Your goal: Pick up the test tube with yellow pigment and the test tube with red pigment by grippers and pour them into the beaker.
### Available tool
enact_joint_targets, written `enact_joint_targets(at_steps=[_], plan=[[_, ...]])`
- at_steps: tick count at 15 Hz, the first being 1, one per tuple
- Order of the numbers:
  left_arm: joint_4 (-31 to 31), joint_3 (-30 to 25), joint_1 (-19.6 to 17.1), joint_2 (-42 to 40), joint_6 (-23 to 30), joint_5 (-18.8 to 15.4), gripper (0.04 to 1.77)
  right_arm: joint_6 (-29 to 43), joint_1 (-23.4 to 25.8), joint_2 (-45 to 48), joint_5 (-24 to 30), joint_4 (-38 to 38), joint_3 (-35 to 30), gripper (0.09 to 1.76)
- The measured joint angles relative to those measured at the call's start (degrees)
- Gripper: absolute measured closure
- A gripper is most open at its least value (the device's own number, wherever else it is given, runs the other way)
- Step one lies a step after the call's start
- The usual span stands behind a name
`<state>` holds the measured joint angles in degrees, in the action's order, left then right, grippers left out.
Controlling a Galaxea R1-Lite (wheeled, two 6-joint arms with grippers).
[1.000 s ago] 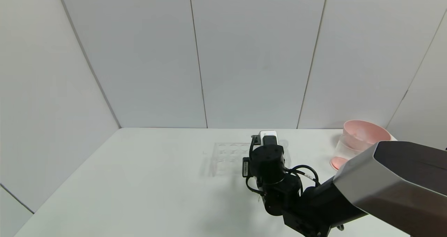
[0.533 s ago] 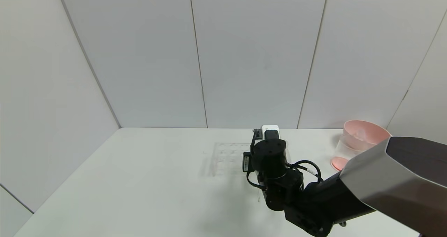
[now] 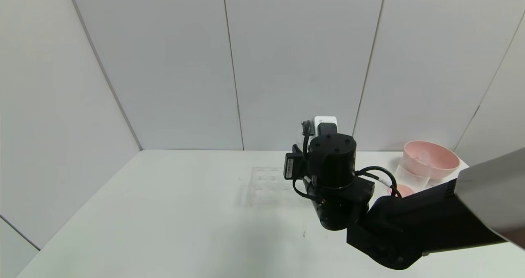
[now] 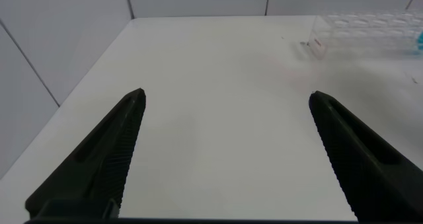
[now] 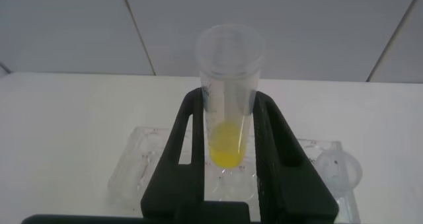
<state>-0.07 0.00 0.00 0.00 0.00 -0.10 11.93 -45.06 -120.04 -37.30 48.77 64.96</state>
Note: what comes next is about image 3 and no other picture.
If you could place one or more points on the test tube with red pigment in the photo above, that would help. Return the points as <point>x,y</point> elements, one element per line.
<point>424,157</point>

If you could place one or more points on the clear plastic cup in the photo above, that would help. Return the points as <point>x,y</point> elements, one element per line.
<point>410,173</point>

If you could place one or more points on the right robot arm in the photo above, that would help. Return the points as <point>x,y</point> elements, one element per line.
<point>410,224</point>

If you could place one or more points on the clear plastic test tube rack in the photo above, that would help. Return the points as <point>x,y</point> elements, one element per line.
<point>266,187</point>

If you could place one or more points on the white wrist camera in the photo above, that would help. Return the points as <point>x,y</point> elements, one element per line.
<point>325,119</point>

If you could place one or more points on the pink bowl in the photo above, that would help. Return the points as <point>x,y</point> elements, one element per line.
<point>445,163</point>

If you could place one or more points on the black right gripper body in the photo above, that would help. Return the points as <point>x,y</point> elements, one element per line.
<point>291,167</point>

